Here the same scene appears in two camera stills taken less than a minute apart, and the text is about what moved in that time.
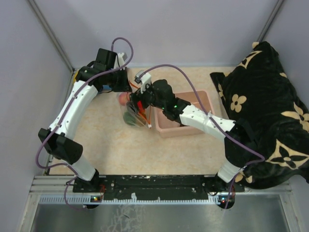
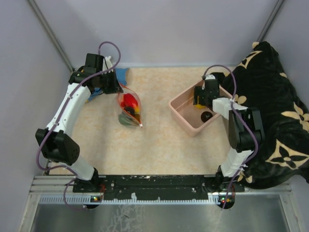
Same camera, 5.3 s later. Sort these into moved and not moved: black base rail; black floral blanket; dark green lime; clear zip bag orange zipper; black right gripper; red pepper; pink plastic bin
Moved: dark green lime; black right gripper; pink plastic bin; red pepper; clear zip bag orange zipper
Not moved: black floral blanket; black base rail
